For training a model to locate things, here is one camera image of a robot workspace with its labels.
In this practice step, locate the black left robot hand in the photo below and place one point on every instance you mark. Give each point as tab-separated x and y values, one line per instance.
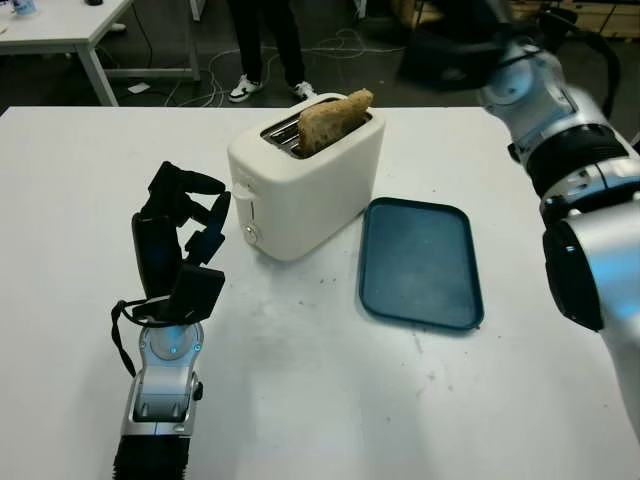
155	250

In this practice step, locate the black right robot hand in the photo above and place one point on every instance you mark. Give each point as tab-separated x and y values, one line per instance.
445	65

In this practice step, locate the toasted brown bread slice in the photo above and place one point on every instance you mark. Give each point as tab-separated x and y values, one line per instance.
330	122

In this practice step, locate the cream white toaster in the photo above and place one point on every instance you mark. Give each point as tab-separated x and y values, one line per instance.
310	200

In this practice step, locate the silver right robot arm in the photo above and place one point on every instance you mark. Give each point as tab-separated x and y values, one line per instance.
550	105

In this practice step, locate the dark teal plastic tray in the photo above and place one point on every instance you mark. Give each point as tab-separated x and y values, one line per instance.
420	265

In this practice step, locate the white paper sheet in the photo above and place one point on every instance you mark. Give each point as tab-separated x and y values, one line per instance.
138	87

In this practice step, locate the standing person in black clothes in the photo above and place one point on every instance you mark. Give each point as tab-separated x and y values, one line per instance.
250	40

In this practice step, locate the white office table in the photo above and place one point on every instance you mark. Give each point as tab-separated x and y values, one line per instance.
50	30

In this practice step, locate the blue printed cup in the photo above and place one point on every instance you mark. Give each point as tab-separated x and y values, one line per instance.
23	7

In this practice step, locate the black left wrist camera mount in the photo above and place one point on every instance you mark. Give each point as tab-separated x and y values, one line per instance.
197	292

